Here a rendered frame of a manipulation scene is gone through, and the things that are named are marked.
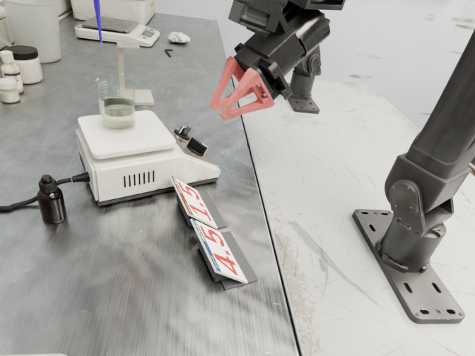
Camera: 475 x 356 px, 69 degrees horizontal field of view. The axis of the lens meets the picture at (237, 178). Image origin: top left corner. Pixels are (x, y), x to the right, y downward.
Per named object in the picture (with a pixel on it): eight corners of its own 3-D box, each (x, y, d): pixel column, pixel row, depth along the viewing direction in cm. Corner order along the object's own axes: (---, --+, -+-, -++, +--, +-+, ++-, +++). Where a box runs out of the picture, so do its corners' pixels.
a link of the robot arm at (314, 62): (313, 55, 86) (328, 54, 89) (289, 45, 91) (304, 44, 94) (307, 80, 89) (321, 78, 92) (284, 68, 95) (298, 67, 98)
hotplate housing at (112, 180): (189, 146, 68) (191, 108, 64) (220, 183, 59) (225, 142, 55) (65, 165, 57) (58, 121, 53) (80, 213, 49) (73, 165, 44)
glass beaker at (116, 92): (123, 139, 50) (120, 85, 46) (92, 129, 51) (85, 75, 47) (146, 124, 55) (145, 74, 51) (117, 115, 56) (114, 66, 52)
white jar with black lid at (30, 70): (27, 87, 80) (20, 55, 76) (3, 80, 82) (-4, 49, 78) (49, 79, 86) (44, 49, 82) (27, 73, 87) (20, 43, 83)
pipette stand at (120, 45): (150, 92, 88) (149, 39, 80) (154, 105, 81) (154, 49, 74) (116, 92, 85) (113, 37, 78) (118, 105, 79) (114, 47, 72)
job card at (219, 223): (206, 191, 57) (208, 170, 54) (227, 227, 50) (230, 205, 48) (168, 197, 54) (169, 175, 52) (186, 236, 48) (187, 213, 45)
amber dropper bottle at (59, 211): (63, 224, 46) (55, 182, 42) (39, 224, 46) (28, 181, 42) (69, 210, 49) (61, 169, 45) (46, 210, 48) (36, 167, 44)
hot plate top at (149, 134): (152, 114, 60) (152, 109, 59) (178, 147, 51) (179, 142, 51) (76, 121, 54) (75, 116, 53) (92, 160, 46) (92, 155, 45)
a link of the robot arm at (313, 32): (265, 22, 52) (300, -9, 52) (276, 49, 57) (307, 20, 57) (295, 41, 48) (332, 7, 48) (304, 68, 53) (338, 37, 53)
